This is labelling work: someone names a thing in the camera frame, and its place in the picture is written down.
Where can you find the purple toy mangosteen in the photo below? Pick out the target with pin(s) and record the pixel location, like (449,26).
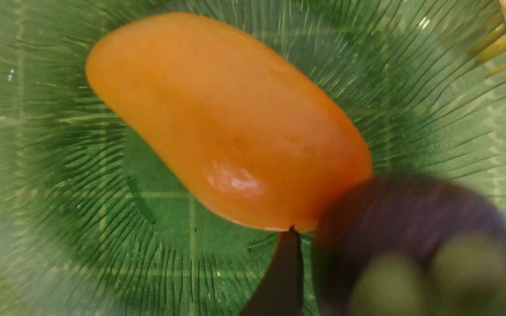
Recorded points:
(407,212)

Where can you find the green glass leaf plate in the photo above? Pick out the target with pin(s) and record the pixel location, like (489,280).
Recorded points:
(93,224)

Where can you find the orange toy mango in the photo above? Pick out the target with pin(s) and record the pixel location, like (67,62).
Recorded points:
(248,134)

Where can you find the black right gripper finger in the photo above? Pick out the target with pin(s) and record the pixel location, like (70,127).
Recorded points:
(281,290)

